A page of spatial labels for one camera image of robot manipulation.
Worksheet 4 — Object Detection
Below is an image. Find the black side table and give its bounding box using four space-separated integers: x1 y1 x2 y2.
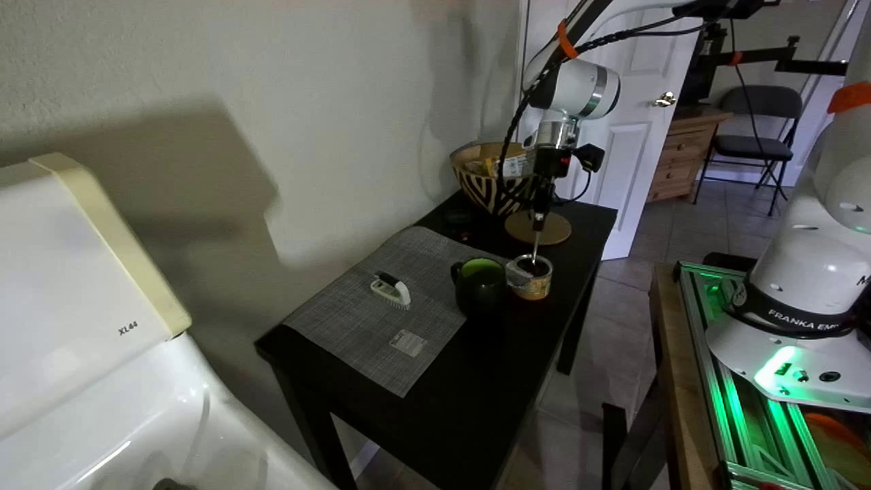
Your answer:
256 205 616 490

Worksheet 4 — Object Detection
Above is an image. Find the small yellow tin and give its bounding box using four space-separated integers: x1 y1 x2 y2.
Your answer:
507 254 552 301

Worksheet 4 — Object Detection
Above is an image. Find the round cork coaster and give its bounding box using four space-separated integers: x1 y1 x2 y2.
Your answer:
503 210 571 244

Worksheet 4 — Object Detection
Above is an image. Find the small white black object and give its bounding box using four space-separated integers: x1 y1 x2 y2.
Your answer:
371 271 411 307

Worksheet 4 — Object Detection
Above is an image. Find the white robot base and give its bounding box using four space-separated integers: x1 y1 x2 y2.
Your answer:
705 82 871 414

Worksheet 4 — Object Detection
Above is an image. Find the silver spoon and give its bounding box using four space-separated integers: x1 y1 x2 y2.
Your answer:
532 211 547 266

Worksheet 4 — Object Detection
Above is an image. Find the green lit aluminium frame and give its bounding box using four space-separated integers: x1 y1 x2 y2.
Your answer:
679 263 871 490

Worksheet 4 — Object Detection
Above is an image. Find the white door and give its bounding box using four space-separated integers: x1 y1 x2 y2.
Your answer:
520 0 705 263

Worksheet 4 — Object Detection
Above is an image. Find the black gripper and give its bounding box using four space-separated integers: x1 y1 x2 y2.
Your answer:
532 143 605 215

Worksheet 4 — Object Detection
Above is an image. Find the grey woven placemat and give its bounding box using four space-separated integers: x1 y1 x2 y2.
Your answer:
286 226 498 396

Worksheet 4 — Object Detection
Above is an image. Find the black folding chair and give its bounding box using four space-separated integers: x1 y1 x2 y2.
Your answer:
701 85 804 210

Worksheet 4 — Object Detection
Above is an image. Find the white toilet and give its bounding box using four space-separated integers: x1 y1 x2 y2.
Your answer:
0 154 333 490

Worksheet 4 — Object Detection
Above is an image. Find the wooden drawer cabinet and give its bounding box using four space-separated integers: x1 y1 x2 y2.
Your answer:
649 108 726 200

